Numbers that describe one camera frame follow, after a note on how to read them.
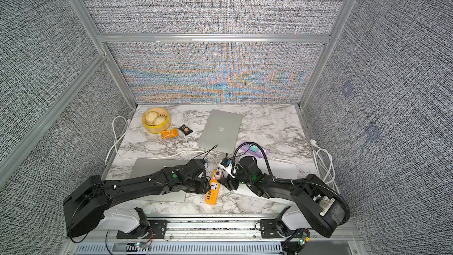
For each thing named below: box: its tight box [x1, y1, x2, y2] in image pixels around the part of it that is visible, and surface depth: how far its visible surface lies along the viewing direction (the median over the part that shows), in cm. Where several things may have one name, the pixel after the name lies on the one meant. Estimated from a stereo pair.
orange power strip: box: [205, 170, 221, 206], surface depth 83 cm
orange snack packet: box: [161, 128, 179, 139], surface depth 106 cm
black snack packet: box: [177, 123, 193, 136], surface depth 108 cm
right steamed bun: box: [153, 115, 166, 126], surface depth 105 cm
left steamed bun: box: [145, 110, 159, 123], surface depth 108 cm
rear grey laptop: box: [197, 109, 243, 155], surface depth 109 cm
